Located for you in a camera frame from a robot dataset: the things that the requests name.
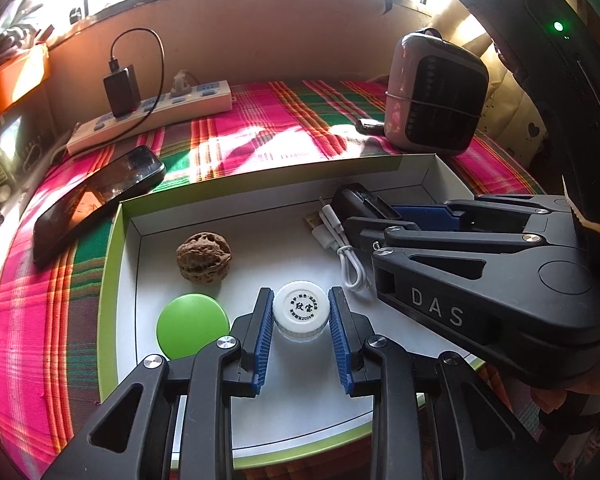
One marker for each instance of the brown walnut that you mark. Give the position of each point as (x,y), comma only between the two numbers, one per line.
(203,258)

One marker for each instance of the green domed white container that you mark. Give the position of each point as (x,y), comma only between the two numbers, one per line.
(192,325)

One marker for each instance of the black charger adapter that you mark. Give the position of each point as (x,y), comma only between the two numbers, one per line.
(122,91)

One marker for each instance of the black cylindrical device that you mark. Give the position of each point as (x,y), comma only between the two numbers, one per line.
(362,202)

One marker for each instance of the small white plug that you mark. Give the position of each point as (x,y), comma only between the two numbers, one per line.
(181,82)

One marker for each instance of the grey portable heater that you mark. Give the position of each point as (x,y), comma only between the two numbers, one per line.
(435,95)

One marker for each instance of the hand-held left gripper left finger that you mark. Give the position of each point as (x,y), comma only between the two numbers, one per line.
(262,332)

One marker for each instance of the green and white cardboard box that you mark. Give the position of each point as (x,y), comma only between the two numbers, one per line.
(260,210)

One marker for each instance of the black smartphone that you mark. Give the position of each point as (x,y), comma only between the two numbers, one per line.
(95,200)

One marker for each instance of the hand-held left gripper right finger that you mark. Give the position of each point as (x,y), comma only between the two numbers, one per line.
(341,332)

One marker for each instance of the cream heart print curtain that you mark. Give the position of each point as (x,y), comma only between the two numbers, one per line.
(520,125)

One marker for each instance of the white power strip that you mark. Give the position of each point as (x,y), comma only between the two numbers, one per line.
(155,115)

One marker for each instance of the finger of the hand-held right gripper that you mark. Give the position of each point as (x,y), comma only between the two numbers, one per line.
(430,242)
(425,215)

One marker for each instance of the person's right hand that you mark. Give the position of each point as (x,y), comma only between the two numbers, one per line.
(560,402)

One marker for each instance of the white jar with printed lid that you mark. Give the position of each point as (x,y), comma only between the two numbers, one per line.
(300,312)

